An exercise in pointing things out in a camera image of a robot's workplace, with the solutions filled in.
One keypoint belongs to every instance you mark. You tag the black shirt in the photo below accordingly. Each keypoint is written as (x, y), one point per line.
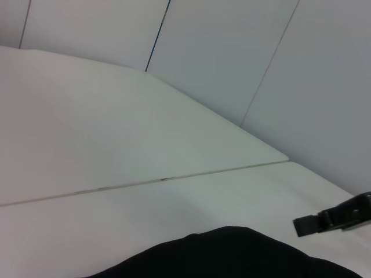
(232, 255)

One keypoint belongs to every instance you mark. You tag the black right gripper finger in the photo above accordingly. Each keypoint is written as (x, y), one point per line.
(363, 197)
(307, 226)

